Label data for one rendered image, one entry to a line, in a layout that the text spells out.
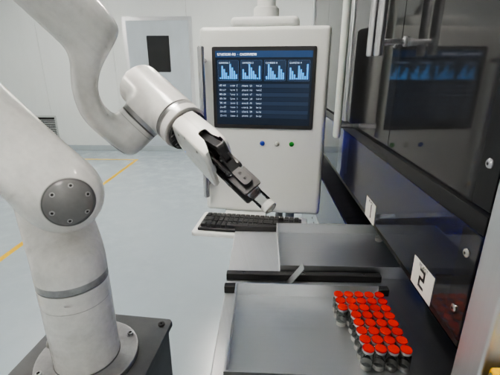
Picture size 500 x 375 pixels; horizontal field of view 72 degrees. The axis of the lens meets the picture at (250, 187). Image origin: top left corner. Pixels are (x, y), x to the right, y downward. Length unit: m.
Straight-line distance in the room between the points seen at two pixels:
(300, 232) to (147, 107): 0.72
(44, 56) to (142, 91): 6.32
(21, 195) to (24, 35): 6.60
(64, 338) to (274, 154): 1.01
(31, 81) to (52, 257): 6.52
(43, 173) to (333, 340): 0.60
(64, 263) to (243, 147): 0.96
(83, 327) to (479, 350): 0.62
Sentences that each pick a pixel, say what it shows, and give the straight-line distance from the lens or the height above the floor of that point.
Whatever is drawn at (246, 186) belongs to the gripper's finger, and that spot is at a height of 1.24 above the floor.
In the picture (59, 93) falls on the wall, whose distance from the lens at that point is 6.89.
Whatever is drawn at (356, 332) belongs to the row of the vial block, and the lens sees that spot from 0.75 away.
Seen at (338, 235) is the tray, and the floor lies 0.88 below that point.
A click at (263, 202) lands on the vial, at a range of 0.51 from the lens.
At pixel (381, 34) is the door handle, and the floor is 1.47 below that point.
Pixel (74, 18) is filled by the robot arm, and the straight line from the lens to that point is 0.60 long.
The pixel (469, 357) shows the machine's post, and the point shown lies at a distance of 0.66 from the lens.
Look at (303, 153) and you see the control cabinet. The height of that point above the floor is 1.07.
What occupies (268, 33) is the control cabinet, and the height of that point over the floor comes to 1.52.
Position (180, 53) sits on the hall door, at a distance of 6.09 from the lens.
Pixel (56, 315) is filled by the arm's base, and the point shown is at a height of 1.01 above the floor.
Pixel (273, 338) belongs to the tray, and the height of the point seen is 0.88.
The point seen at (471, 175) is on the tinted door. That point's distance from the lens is 0.63.
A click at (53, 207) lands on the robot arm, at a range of 0.55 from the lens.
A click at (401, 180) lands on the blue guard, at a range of 0.84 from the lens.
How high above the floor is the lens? 1.41
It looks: 19 degrees down
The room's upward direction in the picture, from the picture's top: straight up
